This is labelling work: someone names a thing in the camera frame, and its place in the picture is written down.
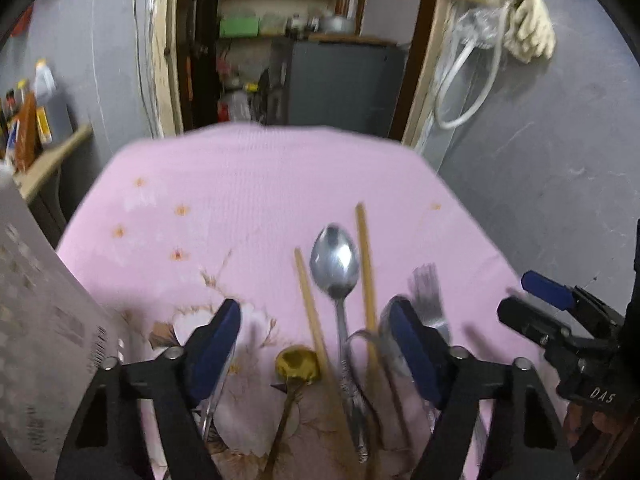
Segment small silver spoon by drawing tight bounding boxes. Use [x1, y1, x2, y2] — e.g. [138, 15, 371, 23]
[378, 296, 416, 458]

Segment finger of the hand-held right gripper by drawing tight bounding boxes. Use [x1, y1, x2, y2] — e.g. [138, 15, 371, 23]
[521, 269, 627, 337]
[498, 295, 582, 357]

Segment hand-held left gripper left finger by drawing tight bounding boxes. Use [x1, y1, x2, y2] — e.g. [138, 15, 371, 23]
[54, 298, 243, 480]

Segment large silver spoon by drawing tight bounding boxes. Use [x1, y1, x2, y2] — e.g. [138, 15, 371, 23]
[309, 223, 371, 464]

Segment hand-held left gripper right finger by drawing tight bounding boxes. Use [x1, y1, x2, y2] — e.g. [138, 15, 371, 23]
[388, 297, 577, 480]

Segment white perforated utensil basket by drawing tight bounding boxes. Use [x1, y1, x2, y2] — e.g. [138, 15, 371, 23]
[0, 175, 147, 480]

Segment large cooking oil bottle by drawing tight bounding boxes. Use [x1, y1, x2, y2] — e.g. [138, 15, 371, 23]
[32, 59, 74, 147]

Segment gold spoon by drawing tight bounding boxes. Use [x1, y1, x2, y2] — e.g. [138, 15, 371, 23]
[262, 346, 321, 480]

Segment metal pot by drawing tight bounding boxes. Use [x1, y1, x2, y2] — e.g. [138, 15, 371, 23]
[317, 14, 356, 36]

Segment yellow rubber gloves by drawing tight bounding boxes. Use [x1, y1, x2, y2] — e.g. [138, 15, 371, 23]
[452, 0, 557, 64]

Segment grey cabinet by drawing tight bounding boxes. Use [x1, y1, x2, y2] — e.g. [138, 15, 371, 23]
[267, 37, 409, 137]

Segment wooden countertop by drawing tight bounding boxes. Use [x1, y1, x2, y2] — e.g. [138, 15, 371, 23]
[12, 125, 94, 202]

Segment red label plastic bottle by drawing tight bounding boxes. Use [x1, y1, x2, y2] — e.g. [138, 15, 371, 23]
[217, 87, 252, 124]

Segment silver fork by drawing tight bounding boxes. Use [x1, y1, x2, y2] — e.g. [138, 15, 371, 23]
[407, 263, 452, 436]

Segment white hose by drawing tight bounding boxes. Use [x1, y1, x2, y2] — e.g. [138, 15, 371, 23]
[432, 0, 504, 131]

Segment pink floral tablecloth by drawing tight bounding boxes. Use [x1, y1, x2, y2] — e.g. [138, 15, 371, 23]
[56, 124, 526, 480]

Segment green box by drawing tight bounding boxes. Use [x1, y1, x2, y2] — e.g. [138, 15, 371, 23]
[219, 16, 261, 39]

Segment wooden chopstick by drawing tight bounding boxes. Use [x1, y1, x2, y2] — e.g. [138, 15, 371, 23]
[355, 203, 383, 480]
[293, 247, 353, 480]

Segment clear plastic bag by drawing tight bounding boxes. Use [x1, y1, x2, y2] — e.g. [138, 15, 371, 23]
[450, 4, 502, 52]

